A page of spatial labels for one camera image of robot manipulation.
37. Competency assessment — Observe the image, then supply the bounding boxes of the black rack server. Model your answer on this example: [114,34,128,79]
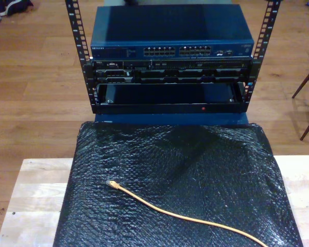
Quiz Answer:
[83,59,261,85]

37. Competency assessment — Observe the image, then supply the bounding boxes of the blue rack base plate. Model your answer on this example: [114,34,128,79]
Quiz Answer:
[94,112,249,127]

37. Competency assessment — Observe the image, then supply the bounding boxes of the black rack frame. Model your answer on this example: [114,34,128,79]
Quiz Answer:
[64,0,283,114]

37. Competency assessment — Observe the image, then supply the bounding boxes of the dark sneaker white sole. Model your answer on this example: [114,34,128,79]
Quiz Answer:
[0,0,33,16]

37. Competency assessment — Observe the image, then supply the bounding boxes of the brown wooden chair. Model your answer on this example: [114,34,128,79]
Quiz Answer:
[292,60,309,141]

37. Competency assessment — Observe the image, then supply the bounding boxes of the blue network switch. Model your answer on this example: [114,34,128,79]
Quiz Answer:
[90,4,255,60]

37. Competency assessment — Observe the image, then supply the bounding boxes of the yellow network cable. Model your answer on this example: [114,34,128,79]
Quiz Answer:
[105,180,269,247]

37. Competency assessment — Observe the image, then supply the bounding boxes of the black bubble wrap mat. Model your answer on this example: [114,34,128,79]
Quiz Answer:
[53,120,303,247]

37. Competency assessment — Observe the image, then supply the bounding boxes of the black rack shelf tray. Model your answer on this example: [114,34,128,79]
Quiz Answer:
[92,82,248,114]

